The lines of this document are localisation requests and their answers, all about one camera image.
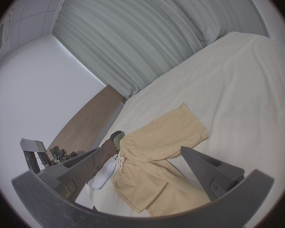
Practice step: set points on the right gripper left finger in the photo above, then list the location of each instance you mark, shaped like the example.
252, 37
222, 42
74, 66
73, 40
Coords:
68, 174

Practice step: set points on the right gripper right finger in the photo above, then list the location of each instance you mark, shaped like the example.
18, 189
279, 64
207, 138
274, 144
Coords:
211, 172

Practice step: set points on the tan shorts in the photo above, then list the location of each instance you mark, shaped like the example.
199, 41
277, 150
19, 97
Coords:
152, 174

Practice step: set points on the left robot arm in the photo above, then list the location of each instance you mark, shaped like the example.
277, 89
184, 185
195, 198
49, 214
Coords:
33, 146

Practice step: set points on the bed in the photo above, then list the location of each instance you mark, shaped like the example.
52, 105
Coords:
228, 91

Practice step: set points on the white garment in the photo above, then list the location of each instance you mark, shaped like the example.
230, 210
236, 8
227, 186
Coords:
104, 174

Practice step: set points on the brown garment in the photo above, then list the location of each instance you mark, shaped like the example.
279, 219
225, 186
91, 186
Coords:
109, 149

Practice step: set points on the black garment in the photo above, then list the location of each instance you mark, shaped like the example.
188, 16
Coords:
114, 135

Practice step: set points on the green garment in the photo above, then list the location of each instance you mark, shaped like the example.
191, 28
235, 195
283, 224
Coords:
120, 140

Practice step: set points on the white ceiling air vent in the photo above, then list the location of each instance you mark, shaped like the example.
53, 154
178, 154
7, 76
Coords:
0, 37

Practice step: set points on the grey-green curtain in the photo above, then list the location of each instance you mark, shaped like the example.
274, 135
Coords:
144, 32

